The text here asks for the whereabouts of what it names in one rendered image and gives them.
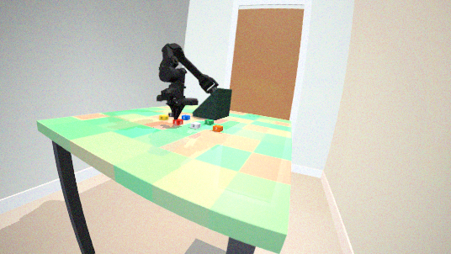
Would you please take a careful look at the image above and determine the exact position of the small orange block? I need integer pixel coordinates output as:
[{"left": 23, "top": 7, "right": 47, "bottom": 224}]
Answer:
[{"left": 213, "top": 125, "right": 223, "bottom": 132}]

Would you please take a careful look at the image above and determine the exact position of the red block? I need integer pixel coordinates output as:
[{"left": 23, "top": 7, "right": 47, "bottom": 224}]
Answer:
[{"left": 173, "top": 119, "right": 183, "bottom": 125}]

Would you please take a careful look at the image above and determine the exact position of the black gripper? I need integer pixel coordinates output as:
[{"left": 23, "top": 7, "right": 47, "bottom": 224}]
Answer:
[{"left": 157, "top": 82, "right": 198, "bottom": 119}]

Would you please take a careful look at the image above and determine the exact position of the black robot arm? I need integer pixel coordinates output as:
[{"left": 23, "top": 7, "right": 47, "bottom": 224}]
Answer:
[{"left": 158, "top": 43, "right": 219, "bottom": 100}]

